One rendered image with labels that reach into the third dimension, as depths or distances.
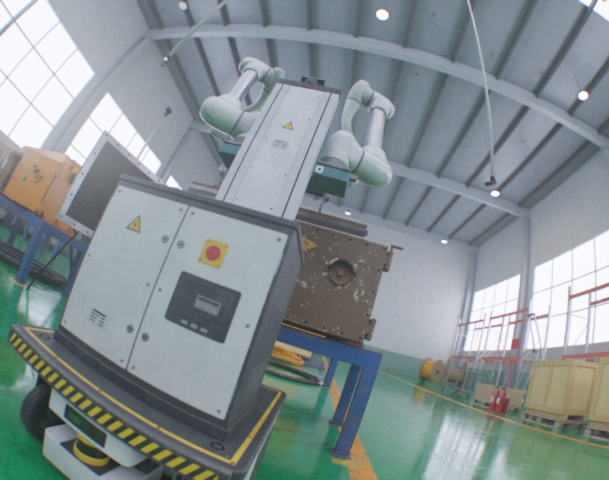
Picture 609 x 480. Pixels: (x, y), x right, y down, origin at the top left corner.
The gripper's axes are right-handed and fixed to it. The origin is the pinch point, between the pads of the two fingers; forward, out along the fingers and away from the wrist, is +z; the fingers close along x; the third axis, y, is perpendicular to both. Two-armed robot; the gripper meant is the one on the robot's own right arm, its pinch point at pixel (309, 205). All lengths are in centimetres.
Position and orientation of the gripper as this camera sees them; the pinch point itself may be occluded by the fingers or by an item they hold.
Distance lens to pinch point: 169.5
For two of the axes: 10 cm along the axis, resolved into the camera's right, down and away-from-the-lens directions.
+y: -0.3, -3.3, -9.4
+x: 9.5, 2.8, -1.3
